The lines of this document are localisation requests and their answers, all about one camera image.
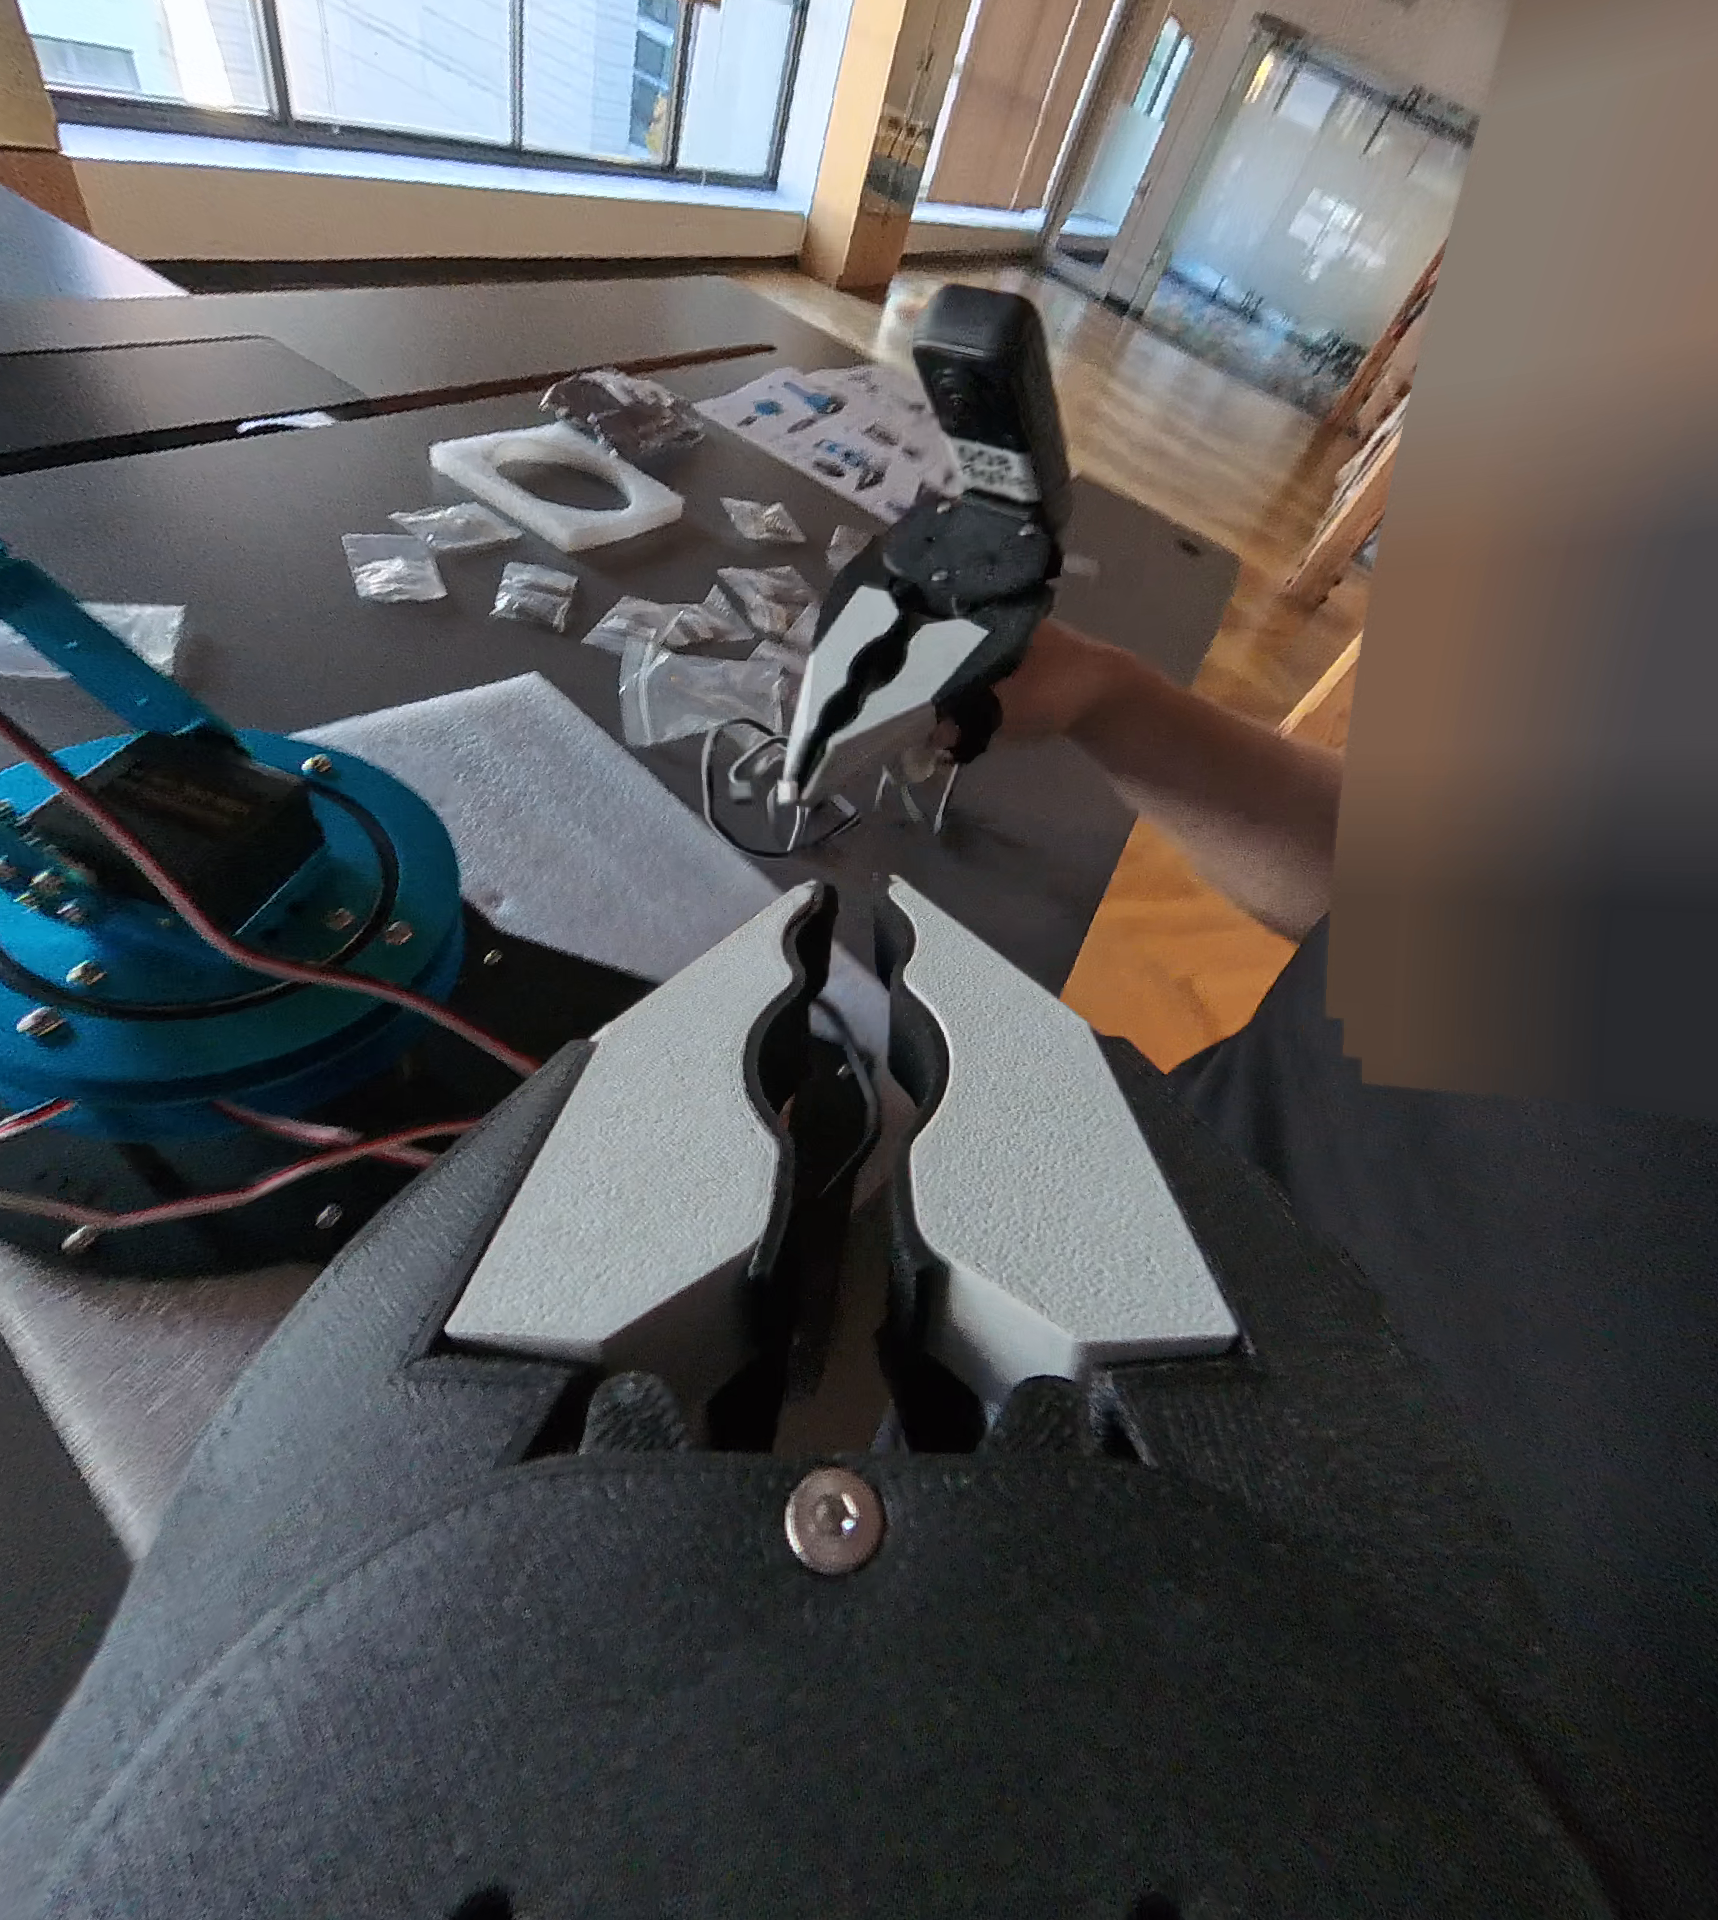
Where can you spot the printed instruction sheet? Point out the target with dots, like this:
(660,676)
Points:
(830,436)

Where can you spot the wooden window pillar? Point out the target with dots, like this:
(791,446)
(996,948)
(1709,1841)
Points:
(860,152)

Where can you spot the white foam frame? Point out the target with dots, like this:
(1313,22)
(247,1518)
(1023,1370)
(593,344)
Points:
(483,459)

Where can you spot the silver foil bag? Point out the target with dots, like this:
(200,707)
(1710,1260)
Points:
(620,420)

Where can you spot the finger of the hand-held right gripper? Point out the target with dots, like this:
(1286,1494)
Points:
(844,646)
(928,660)

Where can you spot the person's right forearm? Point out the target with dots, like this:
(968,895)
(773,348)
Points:
(1221,778)

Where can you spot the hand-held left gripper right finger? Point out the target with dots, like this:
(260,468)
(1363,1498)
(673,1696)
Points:
(1056,1184)

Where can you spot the grey foam mat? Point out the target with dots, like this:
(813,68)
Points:
(558,809)

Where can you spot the black desk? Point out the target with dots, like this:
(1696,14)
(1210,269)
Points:
(274,495)

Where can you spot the group of clear plastic bags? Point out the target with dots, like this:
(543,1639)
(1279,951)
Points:
(395,566)

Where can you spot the dark grey desk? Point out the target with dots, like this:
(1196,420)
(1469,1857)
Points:
(3,240)

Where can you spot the person's right hand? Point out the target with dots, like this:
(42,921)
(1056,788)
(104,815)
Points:
(1069,681)

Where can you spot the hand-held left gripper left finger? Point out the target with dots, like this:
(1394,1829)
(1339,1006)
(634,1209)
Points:
(634,1184)

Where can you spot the blue toy robot arm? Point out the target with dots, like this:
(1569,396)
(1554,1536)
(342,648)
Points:
(381,900)

